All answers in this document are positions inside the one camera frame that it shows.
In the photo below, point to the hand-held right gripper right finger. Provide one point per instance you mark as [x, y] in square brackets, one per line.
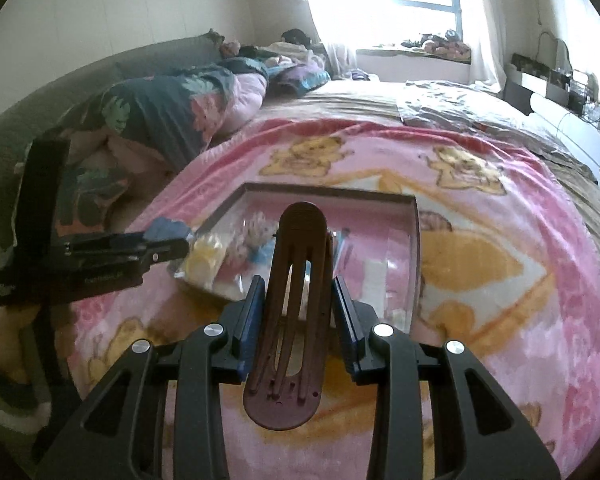
[344, 332]

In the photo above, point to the clear plastic sheet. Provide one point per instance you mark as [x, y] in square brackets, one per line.
[470, 115]

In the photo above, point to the grey headboard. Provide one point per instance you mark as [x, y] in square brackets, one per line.
[40, 90]

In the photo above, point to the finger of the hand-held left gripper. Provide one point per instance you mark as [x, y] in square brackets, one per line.
[170, 255]
[165, 241]

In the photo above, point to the person's left forearm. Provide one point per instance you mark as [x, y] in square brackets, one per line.
[10, 350]

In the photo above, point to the blue card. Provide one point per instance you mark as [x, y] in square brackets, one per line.
[266, 256]

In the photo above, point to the dark floral quilt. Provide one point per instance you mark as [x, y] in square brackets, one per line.
[170, 105]

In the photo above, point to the shallow pink cardboard box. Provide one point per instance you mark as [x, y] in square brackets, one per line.
[380, 220]

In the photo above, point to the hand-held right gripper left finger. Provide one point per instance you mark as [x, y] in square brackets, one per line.
[249, 332]

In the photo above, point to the white bed footboard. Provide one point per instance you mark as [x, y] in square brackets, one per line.
[570, 135]

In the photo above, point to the brown banana hair clip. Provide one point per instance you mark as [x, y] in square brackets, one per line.
[300, 260]

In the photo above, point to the pink printed blanket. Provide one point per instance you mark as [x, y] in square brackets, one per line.
[505, 285]

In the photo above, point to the dresser with clutter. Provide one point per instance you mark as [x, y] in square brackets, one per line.
[550, 77]

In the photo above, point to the purple teal pillow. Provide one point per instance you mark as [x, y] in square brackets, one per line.
[302, 79]

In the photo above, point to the polka dot bow scrunchie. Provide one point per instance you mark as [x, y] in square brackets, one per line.
[252, 232]

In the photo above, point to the clutter on windowsill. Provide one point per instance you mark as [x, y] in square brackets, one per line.
[437, 44]

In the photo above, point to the black item on pillow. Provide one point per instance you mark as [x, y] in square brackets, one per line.
[296, 36]

